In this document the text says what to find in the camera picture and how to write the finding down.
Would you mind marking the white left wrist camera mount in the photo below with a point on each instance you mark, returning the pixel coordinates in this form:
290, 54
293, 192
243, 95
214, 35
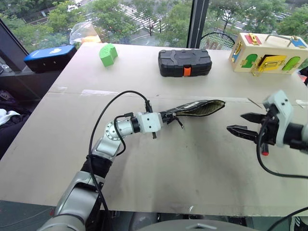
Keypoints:
150, 122

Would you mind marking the blue flat case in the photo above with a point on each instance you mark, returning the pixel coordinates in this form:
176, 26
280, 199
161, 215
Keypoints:
49, 57

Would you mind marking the green plastic block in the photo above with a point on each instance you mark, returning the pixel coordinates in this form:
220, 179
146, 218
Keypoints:
107, 55

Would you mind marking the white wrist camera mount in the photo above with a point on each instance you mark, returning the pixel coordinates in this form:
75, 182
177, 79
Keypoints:
282, 113
150, 122

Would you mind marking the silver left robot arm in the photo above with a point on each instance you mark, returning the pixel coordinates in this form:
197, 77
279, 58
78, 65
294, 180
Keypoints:
77, 197

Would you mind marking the black racket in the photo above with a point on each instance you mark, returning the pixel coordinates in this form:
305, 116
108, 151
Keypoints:
216, 42

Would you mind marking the black grid pouch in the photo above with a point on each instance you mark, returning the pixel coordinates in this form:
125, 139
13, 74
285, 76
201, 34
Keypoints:
199, 109

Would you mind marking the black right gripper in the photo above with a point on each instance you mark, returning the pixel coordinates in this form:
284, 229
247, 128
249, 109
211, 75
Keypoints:
269, 131

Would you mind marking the white cloth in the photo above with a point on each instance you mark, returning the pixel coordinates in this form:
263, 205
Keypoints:
6, 116

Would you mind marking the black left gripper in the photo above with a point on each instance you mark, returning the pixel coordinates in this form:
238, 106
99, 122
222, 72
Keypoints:
164, 118

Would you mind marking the black tool case orange latch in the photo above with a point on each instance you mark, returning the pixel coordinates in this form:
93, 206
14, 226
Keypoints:
184, 62

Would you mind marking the dark window mullion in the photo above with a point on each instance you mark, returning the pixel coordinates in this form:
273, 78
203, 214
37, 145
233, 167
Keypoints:
196, 24

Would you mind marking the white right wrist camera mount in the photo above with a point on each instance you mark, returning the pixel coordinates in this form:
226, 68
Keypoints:
282, 113

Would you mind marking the clear plastic bag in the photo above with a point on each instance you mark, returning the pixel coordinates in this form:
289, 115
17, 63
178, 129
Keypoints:
83, 32

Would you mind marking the dark clothing pile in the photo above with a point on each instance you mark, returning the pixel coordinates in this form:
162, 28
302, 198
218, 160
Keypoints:
12, 134

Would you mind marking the wooden lock puzzle box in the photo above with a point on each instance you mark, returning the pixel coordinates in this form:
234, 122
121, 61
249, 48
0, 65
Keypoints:
264, 55

